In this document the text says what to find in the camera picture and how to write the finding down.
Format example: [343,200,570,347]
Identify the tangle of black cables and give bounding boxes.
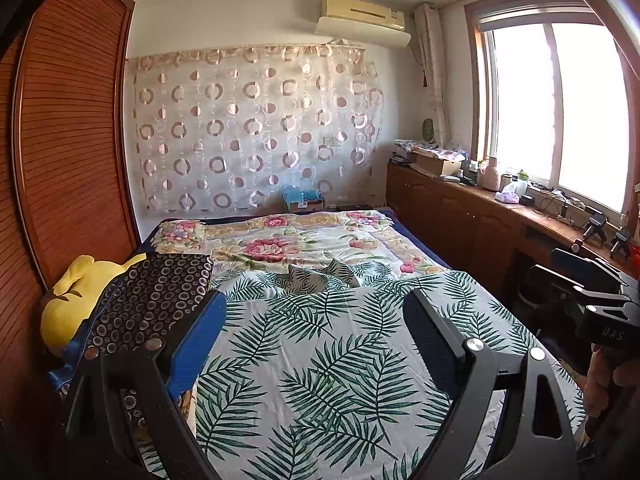
[530,187,586,221]

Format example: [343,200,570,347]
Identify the green leaf-print sheet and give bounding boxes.
[125,260,586,480]

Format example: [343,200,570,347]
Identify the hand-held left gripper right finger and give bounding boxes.
[402,287,581,480]

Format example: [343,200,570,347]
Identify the open cardboard box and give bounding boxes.
[415,152,463,177]

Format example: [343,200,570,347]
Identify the floral blanket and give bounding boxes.
[150,210,451,281]

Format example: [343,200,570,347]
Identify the floral cloth pile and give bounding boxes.
[395,139,468,161]

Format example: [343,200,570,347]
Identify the wooden-framed window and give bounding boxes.
[465,0,640,221]

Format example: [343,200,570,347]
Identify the black chair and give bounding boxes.
[517,262,568,323]

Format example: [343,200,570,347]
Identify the pink thermos jug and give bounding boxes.
[479,156,501,192]

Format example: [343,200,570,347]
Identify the low wooden cabinet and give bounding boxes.
[386,160,640,311]

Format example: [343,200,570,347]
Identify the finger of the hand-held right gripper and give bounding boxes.
[529,265,630,307]
[551,241,637,287]

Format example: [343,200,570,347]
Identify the sheer circle-pattern curtain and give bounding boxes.
[127,42,383,213]

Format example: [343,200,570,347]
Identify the yellow plush toy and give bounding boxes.
[40,255,148,361]

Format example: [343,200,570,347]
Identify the person's right hand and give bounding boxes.
[582,344,626,418]

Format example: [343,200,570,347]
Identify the blue carton by wall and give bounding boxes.
[282,187,326,212]

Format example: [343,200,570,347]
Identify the wooden slatted wardrobe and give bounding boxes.
[0,0,141,461]

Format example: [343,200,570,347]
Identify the white patterned window curtain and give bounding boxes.
[414,4,451,146]

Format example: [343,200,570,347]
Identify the bed with navy sheet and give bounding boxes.
[132,207,453,273]

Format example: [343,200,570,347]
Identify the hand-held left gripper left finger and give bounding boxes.
[62,290,228,480]

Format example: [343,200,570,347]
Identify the cream wall air conditioner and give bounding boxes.
[314,0,412,50]

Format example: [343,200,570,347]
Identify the small black tripod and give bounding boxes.
[582,212,608,247]
[610,227,633,261]

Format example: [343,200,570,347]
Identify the dark blue circle-print top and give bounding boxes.
[50,252,216,413]

